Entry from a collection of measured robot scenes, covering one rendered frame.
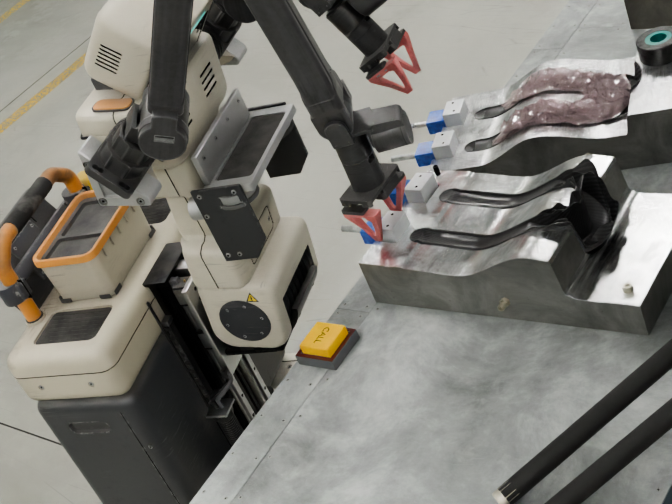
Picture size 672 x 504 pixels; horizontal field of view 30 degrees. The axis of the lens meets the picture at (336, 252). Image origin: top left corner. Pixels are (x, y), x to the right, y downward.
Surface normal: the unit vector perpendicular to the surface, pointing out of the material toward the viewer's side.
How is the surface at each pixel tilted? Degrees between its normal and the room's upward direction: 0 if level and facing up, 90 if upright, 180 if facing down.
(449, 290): 90
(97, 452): 90
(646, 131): 90
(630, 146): 90
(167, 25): 105
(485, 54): 0
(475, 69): 0
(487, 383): 0
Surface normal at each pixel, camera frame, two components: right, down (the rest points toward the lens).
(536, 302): -0.50, 0.64
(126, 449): -0.27, 0.64
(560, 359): -0.35, -0.76
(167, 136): 0.03, 0.79
